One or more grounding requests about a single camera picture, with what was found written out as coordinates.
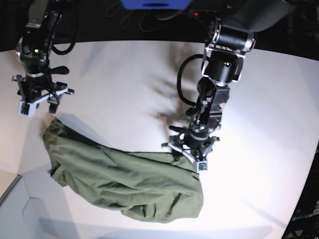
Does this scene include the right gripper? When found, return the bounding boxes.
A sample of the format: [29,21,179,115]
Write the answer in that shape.
[11,72,75,114]

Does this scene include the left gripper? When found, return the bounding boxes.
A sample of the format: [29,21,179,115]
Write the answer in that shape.
[161,125,219,171]

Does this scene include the olive green t-shirt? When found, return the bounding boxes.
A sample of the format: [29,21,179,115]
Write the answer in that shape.
[43,119,204,223]

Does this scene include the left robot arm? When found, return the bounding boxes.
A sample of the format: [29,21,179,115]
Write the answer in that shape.
[162,0,300,173]

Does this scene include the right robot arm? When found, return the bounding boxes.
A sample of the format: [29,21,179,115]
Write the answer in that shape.
[12,0,78,117]

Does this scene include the blue box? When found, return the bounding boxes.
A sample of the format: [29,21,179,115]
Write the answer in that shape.
[120,0,191,10]

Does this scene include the black power strip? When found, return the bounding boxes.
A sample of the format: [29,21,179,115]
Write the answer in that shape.
[187,9,218,17]

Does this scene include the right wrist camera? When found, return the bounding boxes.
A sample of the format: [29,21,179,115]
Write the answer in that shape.
[18,101,36,117]

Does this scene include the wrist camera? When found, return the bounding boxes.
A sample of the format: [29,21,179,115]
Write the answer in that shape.
[196,161,208,173]
[18,101,36,117]

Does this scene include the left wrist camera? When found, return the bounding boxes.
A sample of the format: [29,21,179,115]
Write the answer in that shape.
[196,161,208,173]

